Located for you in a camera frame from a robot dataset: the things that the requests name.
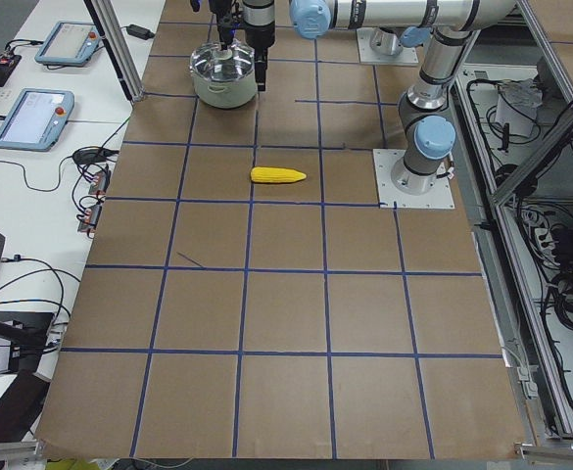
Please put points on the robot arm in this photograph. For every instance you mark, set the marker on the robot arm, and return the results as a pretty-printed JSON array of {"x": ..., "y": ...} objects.
[
  {"x": 450, "y": 26},
  {"x": 259, "y": 12}
]

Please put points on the aluminium frame post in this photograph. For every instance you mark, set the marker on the aluminium frame post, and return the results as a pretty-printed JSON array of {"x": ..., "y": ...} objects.
[{"x": 104, "y": 17}]

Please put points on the yellow corn cob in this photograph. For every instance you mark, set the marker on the yellow corn cob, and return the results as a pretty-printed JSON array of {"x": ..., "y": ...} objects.
[{"x": 276, "y": 175}]

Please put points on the far teach pendant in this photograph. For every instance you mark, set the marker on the far teach pendant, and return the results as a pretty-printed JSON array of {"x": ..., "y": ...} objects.
[{"x": 69, "y": 44}]

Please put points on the teach pendant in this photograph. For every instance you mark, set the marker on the teach pendant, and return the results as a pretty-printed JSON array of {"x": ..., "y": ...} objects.
[
  {"x": 69, "y": 44},
  {"x": 36, "y": 120}
]

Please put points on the glass pot lid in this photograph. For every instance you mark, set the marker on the glass pot lid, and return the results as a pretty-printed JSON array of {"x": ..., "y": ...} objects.
[{"x": 214, "y": 64}]

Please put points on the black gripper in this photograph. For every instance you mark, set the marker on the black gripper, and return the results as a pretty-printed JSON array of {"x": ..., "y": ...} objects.
[
  {"x": 225, "y": 31},
  {"x": 259, "y": 30}
]

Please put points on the near teach pendant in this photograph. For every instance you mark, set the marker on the near teach pendant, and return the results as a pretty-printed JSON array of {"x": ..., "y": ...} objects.
[{"x": 36, "y": 120}]

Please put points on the black power adapter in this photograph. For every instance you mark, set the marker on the black power adapter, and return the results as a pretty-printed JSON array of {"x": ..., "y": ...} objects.
[{"x": 140, "y": 32}]

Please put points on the pale green steel pot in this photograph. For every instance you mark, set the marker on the pale green steel pot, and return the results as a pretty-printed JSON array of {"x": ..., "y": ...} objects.
[{"x": 227, "y": 95}]

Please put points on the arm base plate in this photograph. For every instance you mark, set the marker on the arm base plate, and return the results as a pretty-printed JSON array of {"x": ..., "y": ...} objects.
[
  {"x": 398, "y": 188},
  {"x": 382, "y": 46}
]

